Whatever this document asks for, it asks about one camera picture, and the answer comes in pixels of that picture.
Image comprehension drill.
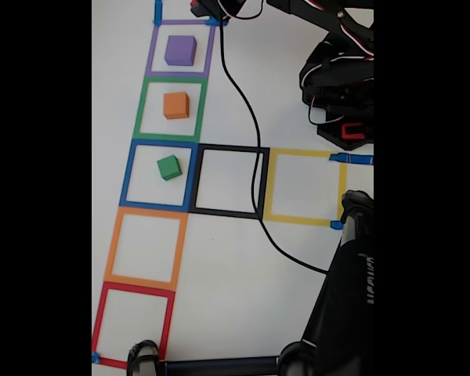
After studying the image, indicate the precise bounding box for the orange cube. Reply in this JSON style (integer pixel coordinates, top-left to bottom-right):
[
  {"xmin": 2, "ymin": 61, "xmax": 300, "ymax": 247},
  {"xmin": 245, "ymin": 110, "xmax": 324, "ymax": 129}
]
[{"xmin": 163, "ymin": 92, "xmax": 190, "ymax": 121}]

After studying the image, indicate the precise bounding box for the green cube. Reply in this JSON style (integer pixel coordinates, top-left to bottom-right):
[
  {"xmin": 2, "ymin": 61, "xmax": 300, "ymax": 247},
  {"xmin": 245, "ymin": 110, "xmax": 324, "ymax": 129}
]
[{"xmin": 157, "ymin": 154, "xmax": 181, "ymax": 181}]

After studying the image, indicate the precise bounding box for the purple square block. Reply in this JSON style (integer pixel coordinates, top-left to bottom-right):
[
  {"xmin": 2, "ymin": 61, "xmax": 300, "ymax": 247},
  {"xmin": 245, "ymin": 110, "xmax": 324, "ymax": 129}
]
[{"xmin": 164, "ymin": 34, "xmax": 198, "ymax": 67}]

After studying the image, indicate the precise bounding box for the long blue tape strip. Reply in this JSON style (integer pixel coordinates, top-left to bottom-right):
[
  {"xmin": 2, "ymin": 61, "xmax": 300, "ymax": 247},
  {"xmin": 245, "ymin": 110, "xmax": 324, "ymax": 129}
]
[{"xmin": 328, "ymin": 153, "xmax": 374, "ymax": 166}]

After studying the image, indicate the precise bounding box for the black tripod stand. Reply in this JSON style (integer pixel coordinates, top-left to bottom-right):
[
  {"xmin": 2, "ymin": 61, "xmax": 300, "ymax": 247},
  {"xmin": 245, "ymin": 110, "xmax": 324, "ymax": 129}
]
[{"xmin": 125, "ymin": 190, "xmax": 374, "ymax": 376}]

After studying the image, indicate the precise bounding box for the black camera cable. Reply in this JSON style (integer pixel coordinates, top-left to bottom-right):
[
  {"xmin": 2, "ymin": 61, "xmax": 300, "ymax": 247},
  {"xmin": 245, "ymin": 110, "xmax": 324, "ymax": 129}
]
[{"xmin": 217, "ymin": 9, "xmax": 331, "ymax": 274}]

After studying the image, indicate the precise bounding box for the red square frame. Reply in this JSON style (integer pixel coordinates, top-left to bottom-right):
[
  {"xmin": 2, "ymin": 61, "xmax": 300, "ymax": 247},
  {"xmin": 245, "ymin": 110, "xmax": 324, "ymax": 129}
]
[{"xmin": 92, "ymin": 281, "xmax": 176, "ymax": 370}]

